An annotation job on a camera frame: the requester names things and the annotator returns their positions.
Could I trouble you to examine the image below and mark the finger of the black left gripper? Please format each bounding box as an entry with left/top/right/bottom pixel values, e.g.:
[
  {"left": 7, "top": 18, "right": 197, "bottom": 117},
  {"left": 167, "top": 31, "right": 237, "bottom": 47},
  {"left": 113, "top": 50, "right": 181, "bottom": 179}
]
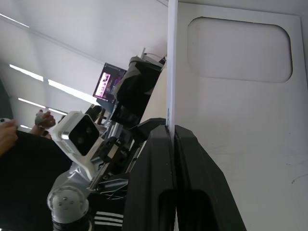
[
  {"left": 110, "top": 56, "right": 167, "bottom": 126},
  {"left": 92, "top": 178, "right": 129, "bottom": 201}
]

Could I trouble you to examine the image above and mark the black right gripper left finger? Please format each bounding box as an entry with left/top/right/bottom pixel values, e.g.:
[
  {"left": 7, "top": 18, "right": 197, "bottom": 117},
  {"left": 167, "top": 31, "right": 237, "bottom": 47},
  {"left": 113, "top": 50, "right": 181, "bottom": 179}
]
[{"left": 122, "top": 124, "right": 178, "bottom": 231}]

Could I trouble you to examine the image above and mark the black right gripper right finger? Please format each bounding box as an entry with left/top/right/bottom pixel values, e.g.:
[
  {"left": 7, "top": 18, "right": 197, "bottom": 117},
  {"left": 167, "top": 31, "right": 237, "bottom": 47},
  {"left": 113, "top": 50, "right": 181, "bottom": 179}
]
[{"left": 173, "top": 124, "right": 248, "bottom": 231}]

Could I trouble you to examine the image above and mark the white phone box lid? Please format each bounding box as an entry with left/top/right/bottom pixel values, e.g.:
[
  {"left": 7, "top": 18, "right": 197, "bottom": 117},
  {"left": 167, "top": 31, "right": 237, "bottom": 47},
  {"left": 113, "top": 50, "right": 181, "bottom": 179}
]
[{"left": 167, "top": 0, "right": 308, "bottom": 231}]

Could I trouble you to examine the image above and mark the grey handheld controller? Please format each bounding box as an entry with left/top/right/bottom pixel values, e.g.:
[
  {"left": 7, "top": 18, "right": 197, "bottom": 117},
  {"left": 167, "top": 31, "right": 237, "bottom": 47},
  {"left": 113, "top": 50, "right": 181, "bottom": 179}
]
[{"left": 34, "top": 111, "right": 46, "bottom": 126}]

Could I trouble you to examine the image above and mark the person's bare hand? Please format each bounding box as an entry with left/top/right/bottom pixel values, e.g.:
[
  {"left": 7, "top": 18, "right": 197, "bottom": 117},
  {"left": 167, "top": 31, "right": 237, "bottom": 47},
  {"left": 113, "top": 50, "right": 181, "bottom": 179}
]
[
  {"left": 30, "top": 109, "right": 56, "bottom": 135},
  {"left": 0, "top": 119, "right": 19, "bottom": 157}
]

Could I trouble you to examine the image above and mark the computer monitor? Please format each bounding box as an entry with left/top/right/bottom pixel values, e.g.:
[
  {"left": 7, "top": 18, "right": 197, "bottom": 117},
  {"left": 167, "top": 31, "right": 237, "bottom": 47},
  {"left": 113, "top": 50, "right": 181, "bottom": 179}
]
[{"left": 92, "top": 62, "right": 128, "bottom": 104}]

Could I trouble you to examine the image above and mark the black garment with white stripes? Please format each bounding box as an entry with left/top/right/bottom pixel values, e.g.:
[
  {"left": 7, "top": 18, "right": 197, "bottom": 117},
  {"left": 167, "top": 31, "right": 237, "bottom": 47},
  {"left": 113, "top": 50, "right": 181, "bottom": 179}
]
[{"left": 86, "top": 192, "right": 126, "bottom": 231}]

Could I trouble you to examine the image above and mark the ceiling light strip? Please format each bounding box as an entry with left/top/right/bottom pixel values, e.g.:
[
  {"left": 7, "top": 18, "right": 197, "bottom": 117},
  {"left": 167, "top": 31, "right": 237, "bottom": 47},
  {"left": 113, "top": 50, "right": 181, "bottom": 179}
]
[
  {"left": 9, "top": 63, "right": 44, "bottom": 82},
  {"left": 17, "top": 97, "right": 47, "bottom": 109},
  {"left": 47, "top": 78, "right": 97, "bottom": 102}
]

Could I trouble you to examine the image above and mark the person's black clothing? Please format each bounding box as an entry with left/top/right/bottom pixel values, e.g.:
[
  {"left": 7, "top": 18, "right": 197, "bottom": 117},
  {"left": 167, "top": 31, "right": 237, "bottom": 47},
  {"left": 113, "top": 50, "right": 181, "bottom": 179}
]
[{"left": 0, "top": 129, "right": 73, "bottom": 231}]

